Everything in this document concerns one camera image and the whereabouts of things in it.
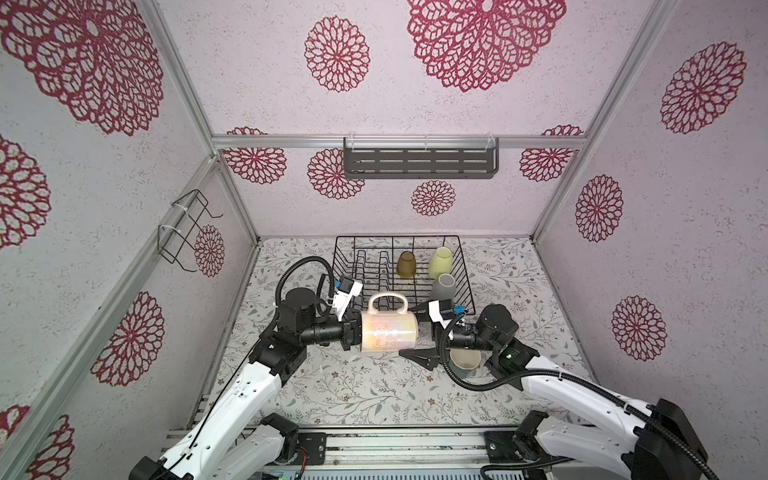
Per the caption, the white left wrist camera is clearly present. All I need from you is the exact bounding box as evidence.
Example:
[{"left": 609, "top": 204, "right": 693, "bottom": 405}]
[{"left": 331, "top": 276, "right": 363, "bottom": 322}]

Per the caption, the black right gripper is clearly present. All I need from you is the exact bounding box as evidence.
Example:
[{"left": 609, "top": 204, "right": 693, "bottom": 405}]
[{"left": 402, "top": 303, "right": 498, "bottom": 374}]

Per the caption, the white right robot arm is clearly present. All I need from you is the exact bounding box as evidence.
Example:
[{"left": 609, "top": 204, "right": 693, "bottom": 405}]
[{"left": 400, "top": 300, "right": 717, "bottom": 479}]

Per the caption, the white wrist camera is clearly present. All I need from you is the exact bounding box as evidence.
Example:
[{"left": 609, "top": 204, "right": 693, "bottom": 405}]
[
  {"left": 331, "top": 276, "right": 363, "bottom": 322},
  {"left": 427, "top": 299, "right": 465, "bottom": 328}
]

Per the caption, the amber glass cup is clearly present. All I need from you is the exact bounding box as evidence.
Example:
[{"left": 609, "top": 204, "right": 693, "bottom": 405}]
[{"left": 396, "top": 251, "right": 417, "bottom": 279}]

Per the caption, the black wire dish rack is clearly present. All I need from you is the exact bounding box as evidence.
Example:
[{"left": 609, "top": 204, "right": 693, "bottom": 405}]
[{"left": 332, "top": 235, "right": 475, "bottom": 315}]

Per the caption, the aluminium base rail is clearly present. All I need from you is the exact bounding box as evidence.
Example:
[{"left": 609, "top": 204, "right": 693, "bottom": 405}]
[{"left": 167, "top": 424, "right": 541, "bottom": 475}]

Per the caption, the light green cup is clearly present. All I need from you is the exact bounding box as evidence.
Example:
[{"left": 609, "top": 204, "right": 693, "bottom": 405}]
[{"left": 428, "top": 246, "right": 454, "bottom": 280}]

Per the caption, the dark green mug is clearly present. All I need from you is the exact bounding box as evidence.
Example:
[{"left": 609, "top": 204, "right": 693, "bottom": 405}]
[{"left": 449, "top": 349, "right": 482, "bottom": 380}]

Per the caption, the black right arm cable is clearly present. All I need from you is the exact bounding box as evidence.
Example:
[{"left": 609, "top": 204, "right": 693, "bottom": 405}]
[{"left": 437, "top": 311, "right": 721, "bottom": 480}]

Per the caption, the dark grey wall shelf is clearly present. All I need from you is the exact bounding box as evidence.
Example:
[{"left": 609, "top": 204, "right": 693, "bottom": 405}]
[{"left": 342, "top": 137, "right": 499, "bottom": 180}]

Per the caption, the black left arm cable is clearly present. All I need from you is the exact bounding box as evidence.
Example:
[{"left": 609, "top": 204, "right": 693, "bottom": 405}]
[{"left": 191, "top": 256, "right": 337, "bottom": 445}]

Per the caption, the black wire wall basket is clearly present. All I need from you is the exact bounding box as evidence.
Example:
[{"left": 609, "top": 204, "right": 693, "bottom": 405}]
[{"left": 156, "top": 189, "right": 225, "bottom": 278}]

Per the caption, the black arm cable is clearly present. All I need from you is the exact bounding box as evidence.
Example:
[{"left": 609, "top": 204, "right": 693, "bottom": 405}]
[
  {"left": 191, "top": 256, "right": 337, "bottom": 445},
  {"left": 437, "top": 311, "right": 721, "bottom": 480}
]

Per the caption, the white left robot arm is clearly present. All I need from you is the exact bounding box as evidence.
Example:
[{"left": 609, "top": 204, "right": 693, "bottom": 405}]
[{"left": 129, "top": 280, "right": 362, "bottom": 479}]

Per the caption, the pink mug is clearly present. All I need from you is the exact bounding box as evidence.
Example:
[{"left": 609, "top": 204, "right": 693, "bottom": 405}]
[{"left": 360, "top": 291, "right": 419, "bottom": 352}]

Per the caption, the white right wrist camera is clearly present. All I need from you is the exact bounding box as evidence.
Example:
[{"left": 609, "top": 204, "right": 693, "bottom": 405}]
[{"left": 427, "top": 299, "right": 465, "bottom": 328}]

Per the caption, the grey cream cup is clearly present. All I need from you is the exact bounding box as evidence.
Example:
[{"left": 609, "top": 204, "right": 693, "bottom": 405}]
[{"left": 430, "top": 273, "right": 457, "bottom": 300}]

